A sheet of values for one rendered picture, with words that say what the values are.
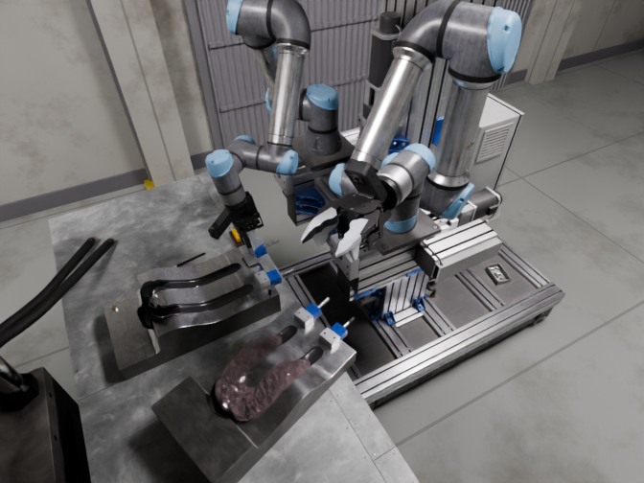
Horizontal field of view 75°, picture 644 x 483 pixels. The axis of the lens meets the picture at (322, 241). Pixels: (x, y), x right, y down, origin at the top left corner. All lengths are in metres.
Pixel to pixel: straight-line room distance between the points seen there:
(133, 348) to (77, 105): 2.13
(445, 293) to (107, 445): 1.65
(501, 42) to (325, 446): 1.02
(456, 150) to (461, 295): 1.31
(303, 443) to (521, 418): 1.32
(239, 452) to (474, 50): 1.02
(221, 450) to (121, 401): 0.39
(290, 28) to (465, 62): 0.49
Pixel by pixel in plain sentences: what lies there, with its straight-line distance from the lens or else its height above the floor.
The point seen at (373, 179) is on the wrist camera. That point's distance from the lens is 0.73.
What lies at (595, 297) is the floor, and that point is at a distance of 2.93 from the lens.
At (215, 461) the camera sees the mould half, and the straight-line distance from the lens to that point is 1.12.
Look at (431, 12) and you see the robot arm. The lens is 1.04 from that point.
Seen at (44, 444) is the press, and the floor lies 0.79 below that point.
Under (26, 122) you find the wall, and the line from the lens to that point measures 3.28.
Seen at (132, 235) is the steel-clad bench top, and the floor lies 0.80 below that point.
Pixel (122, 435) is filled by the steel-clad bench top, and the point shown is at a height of 0.80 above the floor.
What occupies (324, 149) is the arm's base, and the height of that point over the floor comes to 1.07.
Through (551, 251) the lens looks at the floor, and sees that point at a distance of 3.08.
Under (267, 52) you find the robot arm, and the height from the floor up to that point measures 1.46.
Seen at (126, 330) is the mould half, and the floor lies 0.86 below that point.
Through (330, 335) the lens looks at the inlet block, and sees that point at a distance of 1.27.
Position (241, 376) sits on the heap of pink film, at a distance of 1.20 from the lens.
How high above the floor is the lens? 1.95
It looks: 45 degrees down
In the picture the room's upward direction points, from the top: straight up
